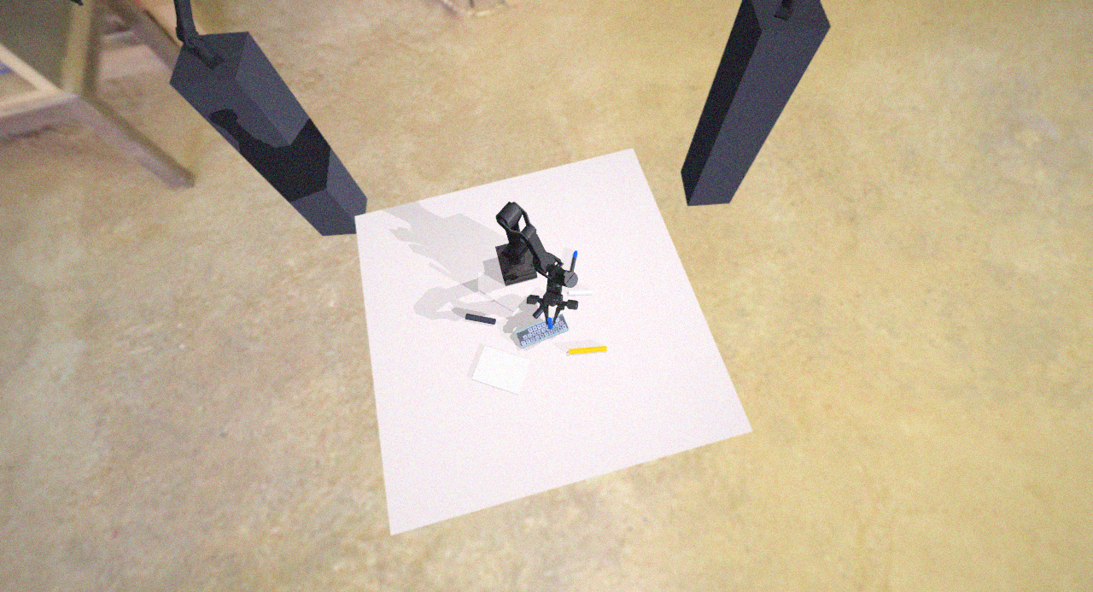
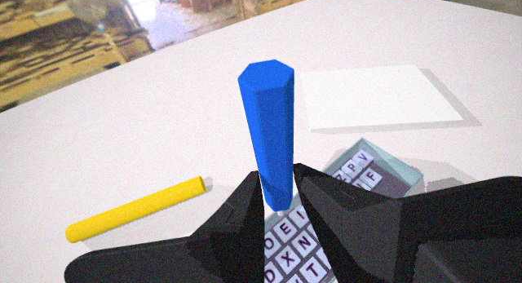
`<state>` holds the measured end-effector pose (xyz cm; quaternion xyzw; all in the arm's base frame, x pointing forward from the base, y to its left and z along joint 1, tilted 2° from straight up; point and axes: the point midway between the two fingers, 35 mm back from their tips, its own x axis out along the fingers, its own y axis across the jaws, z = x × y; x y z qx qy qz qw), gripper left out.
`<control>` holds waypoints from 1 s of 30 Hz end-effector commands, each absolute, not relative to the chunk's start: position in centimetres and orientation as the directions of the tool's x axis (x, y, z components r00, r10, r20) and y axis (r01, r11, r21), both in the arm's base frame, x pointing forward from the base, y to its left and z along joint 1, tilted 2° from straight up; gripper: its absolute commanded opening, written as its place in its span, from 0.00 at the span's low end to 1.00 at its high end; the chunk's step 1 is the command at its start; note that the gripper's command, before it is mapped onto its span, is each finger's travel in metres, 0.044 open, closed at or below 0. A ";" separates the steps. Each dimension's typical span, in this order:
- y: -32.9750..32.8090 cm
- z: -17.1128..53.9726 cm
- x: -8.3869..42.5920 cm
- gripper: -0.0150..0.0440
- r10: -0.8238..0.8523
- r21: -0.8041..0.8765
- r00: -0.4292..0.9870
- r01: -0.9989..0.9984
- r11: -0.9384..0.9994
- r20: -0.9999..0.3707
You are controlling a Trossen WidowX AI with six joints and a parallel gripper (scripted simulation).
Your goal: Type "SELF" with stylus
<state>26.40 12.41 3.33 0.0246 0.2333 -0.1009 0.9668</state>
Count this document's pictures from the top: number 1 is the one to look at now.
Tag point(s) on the white keyboard with teal frame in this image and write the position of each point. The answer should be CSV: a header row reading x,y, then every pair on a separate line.
x,y
538,332

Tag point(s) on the yellow cylinder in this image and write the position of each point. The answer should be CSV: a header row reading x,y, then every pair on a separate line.
x,y
587,350

